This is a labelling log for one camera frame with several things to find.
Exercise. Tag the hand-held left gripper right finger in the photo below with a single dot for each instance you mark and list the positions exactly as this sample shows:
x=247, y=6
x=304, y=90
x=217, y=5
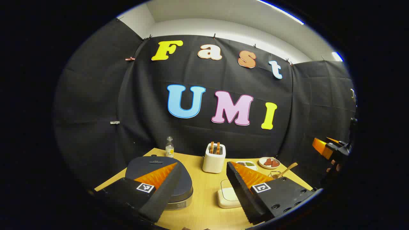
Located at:
x=241, y=195

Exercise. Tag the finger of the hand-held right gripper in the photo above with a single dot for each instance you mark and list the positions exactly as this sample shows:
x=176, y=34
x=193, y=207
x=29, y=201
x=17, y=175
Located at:
x=334, y=140
x=320, y=148

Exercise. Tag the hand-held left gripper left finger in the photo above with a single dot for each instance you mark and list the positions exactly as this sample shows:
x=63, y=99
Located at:
x=163, y=195

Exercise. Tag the clear plastic rice box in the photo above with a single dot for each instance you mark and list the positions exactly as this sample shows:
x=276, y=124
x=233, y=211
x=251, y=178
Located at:
x=225, y=182

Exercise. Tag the dark grey rice cooker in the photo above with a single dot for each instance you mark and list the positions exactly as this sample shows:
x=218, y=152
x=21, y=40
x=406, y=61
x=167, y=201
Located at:
x=150, y=166

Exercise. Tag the wooden spoon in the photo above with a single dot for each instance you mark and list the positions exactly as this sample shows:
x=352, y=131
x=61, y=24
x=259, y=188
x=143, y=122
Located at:
x=287, y=168

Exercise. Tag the divided white grain dish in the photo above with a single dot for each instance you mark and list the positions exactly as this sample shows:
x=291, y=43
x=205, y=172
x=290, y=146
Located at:
x=250, y=164

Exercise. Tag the round white plate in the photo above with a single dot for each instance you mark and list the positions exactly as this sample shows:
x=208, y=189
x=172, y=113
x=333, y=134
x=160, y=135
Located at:
x=262, y=164

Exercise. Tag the red meat piece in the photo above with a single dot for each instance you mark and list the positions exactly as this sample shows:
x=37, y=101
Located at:
x=268, y=162
x=275, y=163

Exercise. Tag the white toaster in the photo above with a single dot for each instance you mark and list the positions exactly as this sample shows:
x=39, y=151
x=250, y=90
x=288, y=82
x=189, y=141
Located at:
x=213, y=163

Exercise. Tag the small glass bottle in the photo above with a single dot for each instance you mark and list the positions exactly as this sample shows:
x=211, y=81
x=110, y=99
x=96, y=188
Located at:
x=169, y=150

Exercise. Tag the toasted bread slice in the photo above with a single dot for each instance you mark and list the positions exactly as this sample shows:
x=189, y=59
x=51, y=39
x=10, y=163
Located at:
x=218, y=148
x=212, y=147

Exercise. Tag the black backdrop cloth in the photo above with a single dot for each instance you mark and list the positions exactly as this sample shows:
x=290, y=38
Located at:
x=191, y=134

